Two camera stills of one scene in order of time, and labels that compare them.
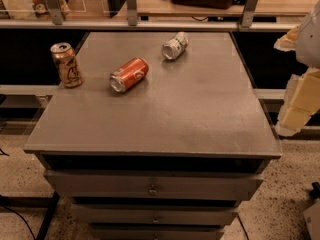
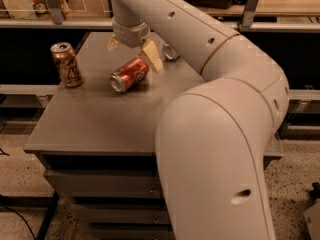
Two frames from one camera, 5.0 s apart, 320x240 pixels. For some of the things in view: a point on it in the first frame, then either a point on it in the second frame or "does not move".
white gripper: (309, 41) → (131, 36)
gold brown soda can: (67, 64) does not move
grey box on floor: (312, 220) does not move
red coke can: (129, 74) does not move
